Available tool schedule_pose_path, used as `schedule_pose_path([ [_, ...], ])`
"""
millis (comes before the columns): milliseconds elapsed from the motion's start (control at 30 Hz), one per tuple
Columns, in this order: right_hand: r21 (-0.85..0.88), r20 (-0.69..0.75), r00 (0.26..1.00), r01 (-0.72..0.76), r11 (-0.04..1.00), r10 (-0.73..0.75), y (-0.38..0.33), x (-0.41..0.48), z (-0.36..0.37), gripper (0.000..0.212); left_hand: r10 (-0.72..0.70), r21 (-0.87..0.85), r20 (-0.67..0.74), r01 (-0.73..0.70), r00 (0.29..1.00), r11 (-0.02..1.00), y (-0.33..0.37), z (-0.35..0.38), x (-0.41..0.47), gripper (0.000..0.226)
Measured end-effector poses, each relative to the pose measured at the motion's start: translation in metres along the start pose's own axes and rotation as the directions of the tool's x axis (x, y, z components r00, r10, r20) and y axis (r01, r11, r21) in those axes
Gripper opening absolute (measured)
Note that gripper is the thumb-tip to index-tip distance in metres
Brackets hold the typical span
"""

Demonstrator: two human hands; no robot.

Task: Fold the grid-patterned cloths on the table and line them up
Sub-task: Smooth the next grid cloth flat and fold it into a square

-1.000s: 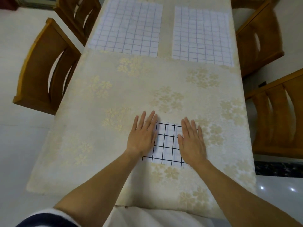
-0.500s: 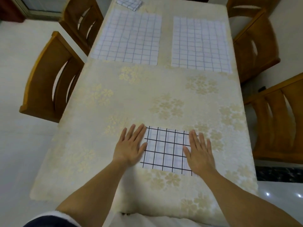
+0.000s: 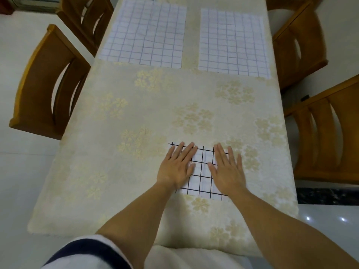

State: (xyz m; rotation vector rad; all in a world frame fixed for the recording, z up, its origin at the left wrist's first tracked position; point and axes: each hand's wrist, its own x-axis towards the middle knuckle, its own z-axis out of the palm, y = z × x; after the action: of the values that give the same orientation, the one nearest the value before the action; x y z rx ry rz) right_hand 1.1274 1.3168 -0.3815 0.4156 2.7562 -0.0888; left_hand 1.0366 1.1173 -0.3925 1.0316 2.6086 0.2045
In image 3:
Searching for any person's right hand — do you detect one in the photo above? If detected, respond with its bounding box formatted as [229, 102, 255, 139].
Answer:
[207, 142, 247, 197]

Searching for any person's left hand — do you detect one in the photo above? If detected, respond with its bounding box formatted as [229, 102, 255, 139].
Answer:
[156, 141, 199, 191]

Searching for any person's right forearm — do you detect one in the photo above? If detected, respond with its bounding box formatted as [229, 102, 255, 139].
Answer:
[230, 189, 359, 269]

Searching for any person's left forearm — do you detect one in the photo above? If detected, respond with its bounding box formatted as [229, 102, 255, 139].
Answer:
[95, 182, 174, 269]

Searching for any table with cream floral tablecloth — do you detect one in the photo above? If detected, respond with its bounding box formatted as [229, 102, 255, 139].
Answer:
[27, 0, 299, 258]

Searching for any glass sliding door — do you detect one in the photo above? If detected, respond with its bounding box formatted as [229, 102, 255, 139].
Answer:
[5, 0, 61, 14]

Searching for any dark red wooden cabinet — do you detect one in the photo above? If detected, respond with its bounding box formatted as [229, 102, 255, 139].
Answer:
[0, 0, 14, 16]

